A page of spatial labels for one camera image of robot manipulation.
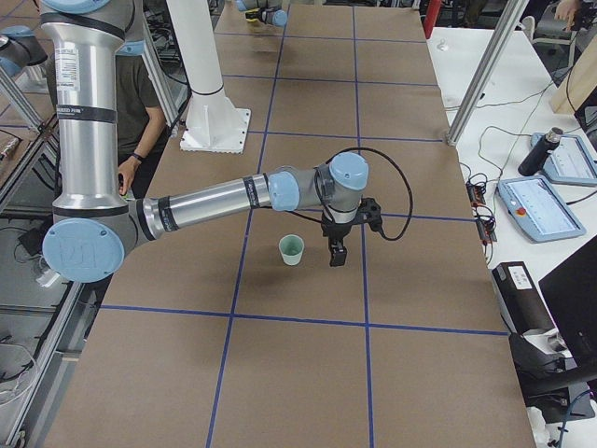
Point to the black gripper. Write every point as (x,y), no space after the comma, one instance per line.
(339,230)

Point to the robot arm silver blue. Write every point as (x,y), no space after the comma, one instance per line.
(269,12)
(94,228)

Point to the small circuit board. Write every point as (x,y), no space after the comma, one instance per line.
(476,193)

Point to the black cardboard box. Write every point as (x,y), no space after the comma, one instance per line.
(519,299)

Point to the near teach pendant tablet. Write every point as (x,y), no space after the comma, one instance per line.
(538,210)

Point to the teach pendant tablet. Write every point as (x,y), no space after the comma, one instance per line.
(571,163)
(538,210)

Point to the seated person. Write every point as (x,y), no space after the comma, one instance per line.
(142,129)

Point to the black monitor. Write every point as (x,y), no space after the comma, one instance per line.
(569,291)

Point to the black water bottle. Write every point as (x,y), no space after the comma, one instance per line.
(543,148)

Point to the far teach pendant tablet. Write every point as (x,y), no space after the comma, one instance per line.
(571,163)

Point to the white power strip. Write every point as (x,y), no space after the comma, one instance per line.
(45,276)

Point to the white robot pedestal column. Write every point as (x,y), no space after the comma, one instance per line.
(213,123)

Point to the aluminium frame post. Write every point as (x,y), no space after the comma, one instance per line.
(489,59)

